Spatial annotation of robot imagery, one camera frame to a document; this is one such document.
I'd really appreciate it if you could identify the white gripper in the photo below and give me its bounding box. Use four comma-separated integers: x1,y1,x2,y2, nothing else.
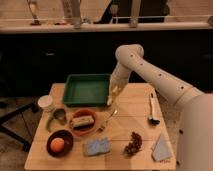
107,74,127,106

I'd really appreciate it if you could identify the green banana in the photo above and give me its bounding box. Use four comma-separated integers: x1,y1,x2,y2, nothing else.
45,111,55,132

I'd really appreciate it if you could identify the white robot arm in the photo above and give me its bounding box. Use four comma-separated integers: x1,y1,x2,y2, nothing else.
107,44,213,171

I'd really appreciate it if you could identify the white cup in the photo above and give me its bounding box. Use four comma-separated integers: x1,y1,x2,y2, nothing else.
37,95,54,112

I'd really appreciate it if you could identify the green plastic tray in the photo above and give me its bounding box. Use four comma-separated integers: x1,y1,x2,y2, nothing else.
62,74,110,107

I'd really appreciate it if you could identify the metal fork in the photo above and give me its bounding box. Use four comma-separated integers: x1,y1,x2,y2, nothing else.
97,109,118,132

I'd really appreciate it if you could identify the bread sandwich in bowl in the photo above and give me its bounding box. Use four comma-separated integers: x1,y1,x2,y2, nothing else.
71,115,94,128

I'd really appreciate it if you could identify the wooden table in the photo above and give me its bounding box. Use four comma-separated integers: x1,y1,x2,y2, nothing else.
24,83,176,171

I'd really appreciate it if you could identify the orange bowl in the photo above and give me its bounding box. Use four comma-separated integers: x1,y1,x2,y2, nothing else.
69,109,97,136

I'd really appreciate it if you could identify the blue sponge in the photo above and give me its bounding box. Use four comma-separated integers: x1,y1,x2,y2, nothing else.
85,138,110,156

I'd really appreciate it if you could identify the bunch of dark grapes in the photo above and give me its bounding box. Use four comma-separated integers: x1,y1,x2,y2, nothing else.
124,132,142,156

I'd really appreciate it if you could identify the dark brown bowl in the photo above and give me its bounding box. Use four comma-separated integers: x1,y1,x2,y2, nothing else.
46,130,73,157

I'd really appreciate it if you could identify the orange fruit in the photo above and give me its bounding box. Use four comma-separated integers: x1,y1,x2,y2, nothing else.
50,138,65,153

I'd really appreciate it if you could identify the grey folded cloth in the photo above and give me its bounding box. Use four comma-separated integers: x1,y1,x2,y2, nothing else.
151,134,172,162

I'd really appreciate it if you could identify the black chair base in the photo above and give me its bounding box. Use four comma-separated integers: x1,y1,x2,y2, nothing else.
0,103,39,152

